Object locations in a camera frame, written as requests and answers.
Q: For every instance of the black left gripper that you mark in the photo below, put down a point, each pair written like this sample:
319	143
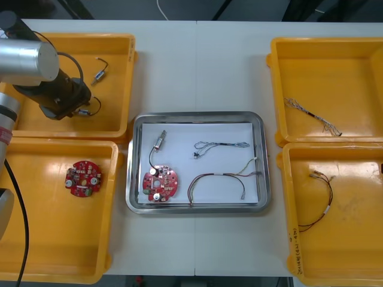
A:
70	97

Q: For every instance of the small metal solenoid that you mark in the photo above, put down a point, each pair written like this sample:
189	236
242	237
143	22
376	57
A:
159	142
83	112
98	76

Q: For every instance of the round red circuit board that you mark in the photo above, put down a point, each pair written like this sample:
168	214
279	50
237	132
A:
82	179
167	186

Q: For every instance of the silver-grey and black left arm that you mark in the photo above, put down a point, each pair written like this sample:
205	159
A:
24	59

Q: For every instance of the yellow-orange plastic bin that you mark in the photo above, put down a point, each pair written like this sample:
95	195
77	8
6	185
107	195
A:
54	239
344	254
329	68
113	53

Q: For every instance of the steel tray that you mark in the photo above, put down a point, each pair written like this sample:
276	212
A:
266	167

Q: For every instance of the white sheet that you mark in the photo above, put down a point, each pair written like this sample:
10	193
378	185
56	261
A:
209	131

